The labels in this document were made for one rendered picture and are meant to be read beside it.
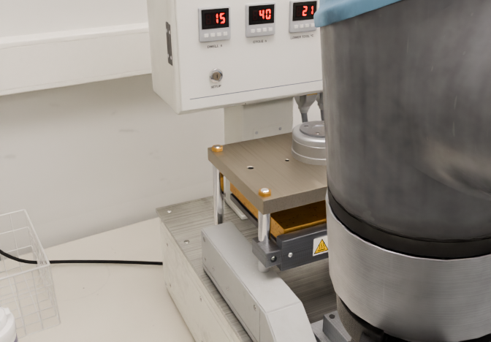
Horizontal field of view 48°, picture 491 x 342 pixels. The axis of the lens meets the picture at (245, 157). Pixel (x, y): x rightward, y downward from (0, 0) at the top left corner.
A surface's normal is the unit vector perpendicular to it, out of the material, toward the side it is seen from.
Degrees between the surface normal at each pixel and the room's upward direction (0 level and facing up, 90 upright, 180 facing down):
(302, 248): 90
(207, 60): 90
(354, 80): 99
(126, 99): 90
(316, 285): 0
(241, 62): 90
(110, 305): 0
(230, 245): 0
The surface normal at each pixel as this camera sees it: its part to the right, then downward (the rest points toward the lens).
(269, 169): 0.00, -0.91
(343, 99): -0.88, 0.32
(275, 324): 0.27, -0.45
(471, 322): 0.12, 0.48
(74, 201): 0.51, 0.35
